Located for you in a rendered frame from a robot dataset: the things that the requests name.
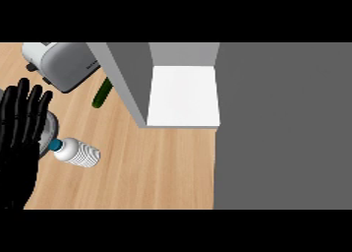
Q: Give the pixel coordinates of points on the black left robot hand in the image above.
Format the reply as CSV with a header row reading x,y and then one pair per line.
x,y
12,138

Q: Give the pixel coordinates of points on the dark grey cabinet door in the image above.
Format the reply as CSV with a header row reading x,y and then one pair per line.
x,y
287,126

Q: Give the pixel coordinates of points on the grey white toaster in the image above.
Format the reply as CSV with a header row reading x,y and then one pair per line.
x,y
66,64

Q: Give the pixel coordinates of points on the white water bottle blue cap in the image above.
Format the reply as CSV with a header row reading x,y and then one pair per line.
x,y
79,154

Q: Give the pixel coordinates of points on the green cucumber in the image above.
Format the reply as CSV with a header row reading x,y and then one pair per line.
x,y
103,94

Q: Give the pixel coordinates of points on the grey open cabinet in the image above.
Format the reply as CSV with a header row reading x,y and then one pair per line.
x,y
179,95

